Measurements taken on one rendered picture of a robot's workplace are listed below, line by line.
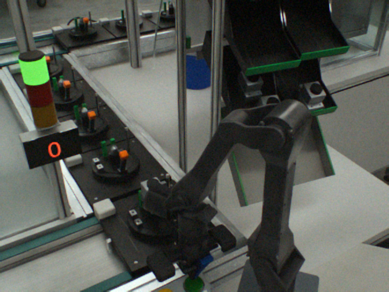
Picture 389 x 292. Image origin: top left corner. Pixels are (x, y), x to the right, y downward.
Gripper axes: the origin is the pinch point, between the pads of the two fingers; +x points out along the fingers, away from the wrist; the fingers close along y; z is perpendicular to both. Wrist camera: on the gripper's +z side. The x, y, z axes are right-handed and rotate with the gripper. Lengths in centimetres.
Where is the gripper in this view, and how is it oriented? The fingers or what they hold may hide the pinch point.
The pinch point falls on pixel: (192, 267)
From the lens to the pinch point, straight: 99.2
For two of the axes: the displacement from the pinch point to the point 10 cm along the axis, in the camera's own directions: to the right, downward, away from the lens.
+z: -5.2, -4.9, 7.0
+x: 0.0, 8.2, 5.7
